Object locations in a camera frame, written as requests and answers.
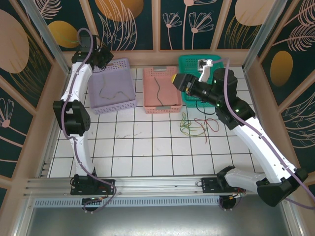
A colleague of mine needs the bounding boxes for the black cable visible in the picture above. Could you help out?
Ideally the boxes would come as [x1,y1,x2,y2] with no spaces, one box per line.
[154,77,180,107]

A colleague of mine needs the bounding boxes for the pink perforated plastic basket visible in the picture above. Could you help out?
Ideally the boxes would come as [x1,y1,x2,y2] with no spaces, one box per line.
[142,65,183,115]

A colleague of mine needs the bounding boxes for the teal mesh plastic basket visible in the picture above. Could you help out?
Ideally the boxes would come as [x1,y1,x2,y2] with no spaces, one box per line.
[178,54,232,109]

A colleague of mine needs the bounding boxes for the lilac perforated plastic basket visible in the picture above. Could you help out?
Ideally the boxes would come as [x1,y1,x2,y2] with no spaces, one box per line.
[86,58,137,116]

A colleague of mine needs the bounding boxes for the brushed metal sheet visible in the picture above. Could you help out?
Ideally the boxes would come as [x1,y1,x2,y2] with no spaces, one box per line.
[14,207,305,236]

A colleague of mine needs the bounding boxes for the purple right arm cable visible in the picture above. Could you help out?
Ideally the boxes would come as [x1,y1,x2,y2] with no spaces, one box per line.
[211,58,315,212]

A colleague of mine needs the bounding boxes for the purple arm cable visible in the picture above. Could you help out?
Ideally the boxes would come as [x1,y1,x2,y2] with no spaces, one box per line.
[60,28,118,214]
[211,58,315,212]

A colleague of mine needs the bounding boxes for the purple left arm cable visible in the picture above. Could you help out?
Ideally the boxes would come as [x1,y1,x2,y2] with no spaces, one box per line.
[60,28,118,214]

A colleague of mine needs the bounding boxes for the thin black right gripper wire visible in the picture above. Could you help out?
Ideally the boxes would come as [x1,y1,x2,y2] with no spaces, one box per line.
[195,98,219,116]

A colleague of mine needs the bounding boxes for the aluminium frame post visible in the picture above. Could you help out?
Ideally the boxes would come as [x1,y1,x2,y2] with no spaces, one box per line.
[21,0,76,76]
[242,0,290,73]

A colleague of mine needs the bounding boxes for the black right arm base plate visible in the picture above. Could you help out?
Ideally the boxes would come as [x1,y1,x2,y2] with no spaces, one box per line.
[201,177,247,195]

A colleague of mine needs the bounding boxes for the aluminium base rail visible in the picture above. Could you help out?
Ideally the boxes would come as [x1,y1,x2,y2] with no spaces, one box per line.
[23,173,293,197]

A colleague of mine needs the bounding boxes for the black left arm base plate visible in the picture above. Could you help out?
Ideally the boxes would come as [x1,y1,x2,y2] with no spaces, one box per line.
[70,178,116,196]

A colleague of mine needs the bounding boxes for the grey slotted cable duct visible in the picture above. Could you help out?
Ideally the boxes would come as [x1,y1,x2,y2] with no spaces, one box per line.
[33,198,223,209]

